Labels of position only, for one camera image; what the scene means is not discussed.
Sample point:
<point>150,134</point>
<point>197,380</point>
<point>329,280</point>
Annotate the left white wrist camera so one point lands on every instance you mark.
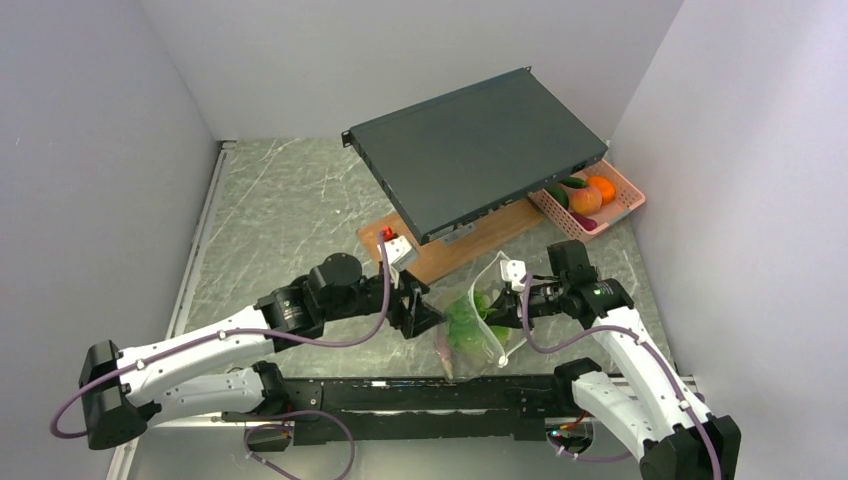
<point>397,251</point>

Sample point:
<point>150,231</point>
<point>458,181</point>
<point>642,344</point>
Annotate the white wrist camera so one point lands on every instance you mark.
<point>514,274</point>
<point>397,251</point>

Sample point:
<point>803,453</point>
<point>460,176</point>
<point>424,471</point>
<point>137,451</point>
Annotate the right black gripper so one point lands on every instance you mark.
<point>505,313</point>

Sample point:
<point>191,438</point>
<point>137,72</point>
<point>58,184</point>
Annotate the purple fake eggplant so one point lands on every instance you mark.
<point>586,223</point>

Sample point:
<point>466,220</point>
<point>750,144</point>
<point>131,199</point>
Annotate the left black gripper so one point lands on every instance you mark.
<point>419,316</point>

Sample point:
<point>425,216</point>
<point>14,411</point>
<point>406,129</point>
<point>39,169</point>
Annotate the dark rack server chassis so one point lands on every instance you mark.
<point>450,160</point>

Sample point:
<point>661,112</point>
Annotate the aluminium frame rail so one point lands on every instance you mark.
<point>181,449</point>

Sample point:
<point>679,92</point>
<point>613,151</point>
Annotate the green fake lettuce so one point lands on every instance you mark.
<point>469,335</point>

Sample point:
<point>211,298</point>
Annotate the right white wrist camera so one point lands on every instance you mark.
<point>514,274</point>

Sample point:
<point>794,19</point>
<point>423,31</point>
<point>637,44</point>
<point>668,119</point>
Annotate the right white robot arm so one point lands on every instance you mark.
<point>666,427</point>

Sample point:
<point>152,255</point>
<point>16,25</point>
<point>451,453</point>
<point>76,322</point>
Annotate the orange fake fruit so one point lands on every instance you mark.
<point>605,186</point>

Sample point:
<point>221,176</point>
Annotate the pink perforated plastic tray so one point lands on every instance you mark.
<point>628,198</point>

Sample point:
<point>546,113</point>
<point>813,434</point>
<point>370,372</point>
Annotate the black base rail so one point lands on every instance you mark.
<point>518,407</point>

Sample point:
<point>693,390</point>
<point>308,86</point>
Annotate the clear zip top bag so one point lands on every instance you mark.
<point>489,281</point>

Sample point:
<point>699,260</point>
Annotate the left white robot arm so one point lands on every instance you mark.
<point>128,390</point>

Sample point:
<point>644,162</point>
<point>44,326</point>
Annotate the brown wooden board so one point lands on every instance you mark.
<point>440,257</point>

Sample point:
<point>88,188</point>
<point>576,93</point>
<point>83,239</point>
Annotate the pale purple fake radish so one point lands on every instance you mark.
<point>444,352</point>

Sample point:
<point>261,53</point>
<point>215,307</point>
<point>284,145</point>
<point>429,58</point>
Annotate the red orange fake peach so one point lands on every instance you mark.
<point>586,201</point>

